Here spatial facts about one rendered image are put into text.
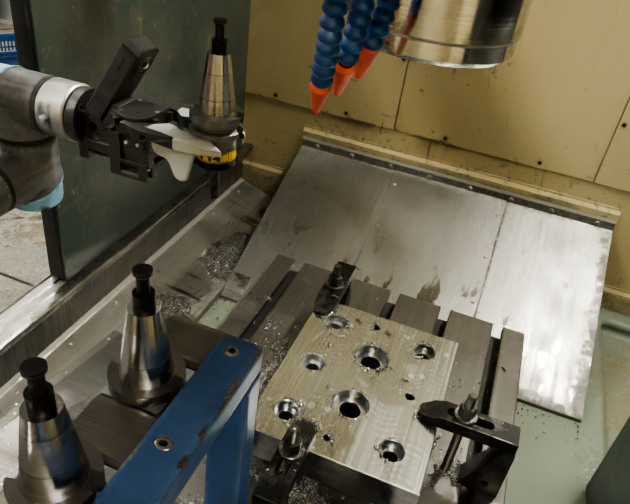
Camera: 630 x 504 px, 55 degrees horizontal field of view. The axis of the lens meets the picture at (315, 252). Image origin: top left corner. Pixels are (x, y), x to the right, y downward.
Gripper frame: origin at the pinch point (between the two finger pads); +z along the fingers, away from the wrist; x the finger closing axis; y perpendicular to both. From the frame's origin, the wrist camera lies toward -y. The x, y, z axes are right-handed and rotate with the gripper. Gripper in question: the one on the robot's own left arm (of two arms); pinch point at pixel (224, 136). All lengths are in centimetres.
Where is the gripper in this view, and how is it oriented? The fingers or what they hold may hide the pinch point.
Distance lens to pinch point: 73.5
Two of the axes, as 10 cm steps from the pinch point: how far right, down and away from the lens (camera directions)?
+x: -3.5, 4.9, -8.0
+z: 9.3, 2.8, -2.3
